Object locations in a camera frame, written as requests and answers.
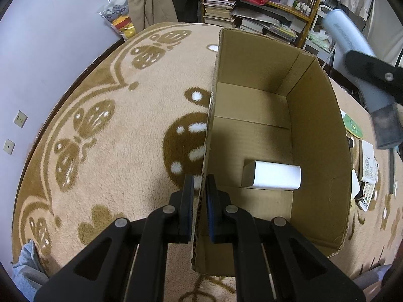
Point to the wooden bookshelf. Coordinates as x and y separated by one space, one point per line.
310 22

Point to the cardboard box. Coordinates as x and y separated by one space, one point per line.
314 132

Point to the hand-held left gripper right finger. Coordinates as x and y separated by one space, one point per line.
211 220

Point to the white wide remote control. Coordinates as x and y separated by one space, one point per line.
369 162

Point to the row of small jars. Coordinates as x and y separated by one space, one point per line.
303 8

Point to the white duvet bag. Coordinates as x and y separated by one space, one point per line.
388 22

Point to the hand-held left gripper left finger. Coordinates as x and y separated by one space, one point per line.
188 217

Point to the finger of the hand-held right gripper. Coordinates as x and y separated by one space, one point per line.
374 67

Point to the black bag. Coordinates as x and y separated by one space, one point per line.
330 2

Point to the beige brown patterned blanket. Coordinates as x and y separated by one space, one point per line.
126 132

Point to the person's grey trouser leg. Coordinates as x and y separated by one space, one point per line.
371 278
28 273

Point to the stack of old books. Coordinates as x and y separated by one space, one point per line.
217 12

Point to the pile of books and papers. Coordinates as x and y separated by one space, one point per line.
264 22

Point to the slim remote with coloured buttons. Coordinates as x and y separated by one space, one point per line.
367 196

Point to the beige hanging coat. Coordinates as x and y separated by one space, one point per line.
151 3

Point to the bag of plush toys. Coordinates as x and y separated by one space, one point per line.
118 15

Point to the beige wall socket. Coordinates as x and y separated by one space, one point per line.
8 146
20 119

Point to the white metal cart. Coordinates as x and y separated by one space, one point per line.
329 53

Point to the white rectangular box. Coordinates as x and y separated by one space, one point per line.
274 174

